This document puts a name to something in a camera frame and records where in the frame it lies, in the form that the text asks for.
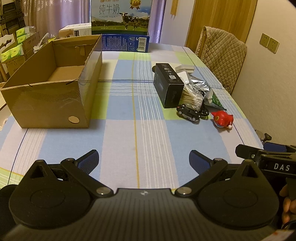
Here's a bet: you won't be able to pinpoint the red toy figure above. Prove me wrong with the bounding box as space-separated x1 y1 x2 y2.
211 110 234 129

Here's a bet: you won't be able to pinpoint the black toy car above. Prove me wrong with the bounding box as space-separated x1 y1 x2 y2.
176 104 200 122

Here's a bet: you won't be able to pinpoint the silver green tea pouch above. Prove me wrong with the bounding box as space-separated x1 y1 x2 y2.
187 74 226 111

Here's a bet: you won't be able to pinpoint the cotton swab bag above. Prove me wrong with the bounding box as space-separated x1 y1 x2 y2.
179 78 204 111

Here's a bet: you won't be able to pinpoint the black shaver box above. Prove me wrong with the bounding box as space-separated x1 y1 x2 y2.
154 63 184 108

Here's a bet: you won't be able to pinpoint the white plastic box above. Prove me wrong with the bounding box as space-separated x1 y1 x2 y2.
175 65 195 74

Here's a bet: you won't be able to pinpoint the person right hand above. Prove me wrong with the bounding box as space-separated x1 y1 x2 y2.
280 184 296 224

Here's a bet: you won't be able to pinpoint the checked tablecloth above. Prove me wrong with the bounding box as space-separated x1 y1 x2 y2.
1 44 262 189

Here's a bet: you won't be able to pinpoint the open brown cardboard box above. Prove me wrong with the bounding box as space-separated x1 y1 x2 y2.
1 35 102 128

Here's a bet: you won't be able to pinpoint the quilted beige chair cover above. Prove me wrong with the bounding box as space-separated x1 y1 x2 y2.
195 26 247 94

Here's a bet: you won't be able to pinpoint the tissue packs cardboard box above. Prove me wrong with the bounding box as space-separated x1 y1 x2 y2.
1 26 40 77

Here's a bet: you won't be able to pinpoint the wooden door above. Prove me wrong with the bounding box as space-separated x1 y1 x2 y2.
185 0 257 51

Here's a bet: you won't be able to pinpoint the blue flat box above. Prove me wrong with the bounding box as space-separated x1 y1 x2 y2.
102 34 149 53

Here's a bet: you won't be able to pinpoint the white appliance box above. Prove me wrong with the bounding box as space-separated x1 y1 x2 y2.
58 23 91 39

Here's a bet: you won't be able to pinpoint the purple curtain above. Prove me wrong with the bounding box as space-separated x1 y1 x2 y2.
21 0 167 44

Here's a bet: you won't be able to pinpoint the milk carton gift box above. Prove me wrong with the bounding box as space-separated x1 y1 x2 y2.
90 0 152 35

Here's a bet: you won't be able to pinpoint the black folding cart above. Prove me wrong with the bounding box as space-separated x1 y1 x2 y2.
1 0 26 36

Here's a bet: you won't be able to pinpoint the wall power sockets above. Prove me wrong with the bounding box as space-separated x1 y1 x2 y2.
259 33 280 54

